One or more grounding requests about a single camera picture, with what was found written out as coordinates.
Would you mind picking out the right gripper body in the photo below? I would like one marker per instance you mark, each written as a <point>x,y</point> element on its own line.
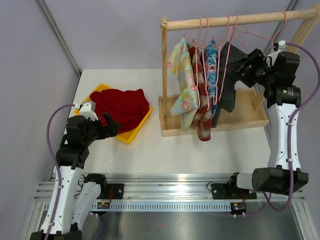
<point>259,70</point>

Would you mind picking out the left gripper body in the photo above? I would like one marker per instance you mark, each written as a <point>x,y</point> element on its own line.
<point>96,131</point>

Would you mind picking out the dark grey dotted garment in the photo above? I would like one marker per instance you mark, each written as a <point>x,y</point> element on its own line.
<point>226,87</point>

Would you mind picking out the red skirt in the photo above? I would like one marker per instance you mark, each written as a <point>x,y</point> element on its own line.
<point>127,108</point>

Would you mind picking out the blue floral garment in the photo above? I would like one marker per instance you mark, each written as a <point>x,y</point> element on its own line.
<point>210,53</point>

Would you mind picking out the pink hanger of red skirt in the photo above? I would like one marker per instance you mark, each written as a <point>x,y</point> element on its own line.
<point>272,39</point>

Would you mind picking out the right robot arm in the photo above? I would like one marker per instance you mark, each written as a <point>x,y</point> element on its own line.
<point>276,73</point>

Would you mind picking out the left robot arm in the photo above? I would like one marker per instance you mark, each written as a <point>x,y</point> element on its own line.
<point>68,211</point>

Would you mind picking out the yellow plastic tray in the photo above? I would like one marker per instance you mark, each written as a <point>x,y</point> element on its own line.
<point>126,137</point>

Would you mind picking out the wooden clothes rack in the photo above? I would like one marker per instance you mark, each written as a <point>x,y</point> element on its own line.
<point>249,110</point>

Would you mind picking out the pastel floral garment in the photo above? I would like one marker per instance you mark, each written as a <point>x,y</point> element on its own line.
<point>187,103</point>

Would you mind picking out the red plaid garment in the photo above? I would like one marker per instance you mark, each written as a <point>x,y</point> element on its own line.
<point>203,117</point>

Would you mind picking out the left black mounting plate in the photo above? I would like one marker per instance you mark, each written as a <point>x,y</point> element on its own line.
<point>113,190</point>

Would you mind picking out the black mounting plate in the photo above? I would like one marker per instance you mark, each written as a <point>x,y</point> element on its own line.
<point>222,191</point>
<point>113,190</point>

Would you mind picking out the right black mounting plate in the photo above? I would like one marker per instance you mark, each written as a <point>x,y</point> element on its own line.
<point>222,191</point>

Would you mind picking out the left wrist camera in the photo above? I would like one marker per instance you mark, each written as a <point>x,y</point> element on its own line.
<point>86,109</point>

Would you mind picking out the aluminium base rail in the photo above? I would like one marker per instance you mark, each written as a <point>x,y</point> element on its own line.
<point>164,193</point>

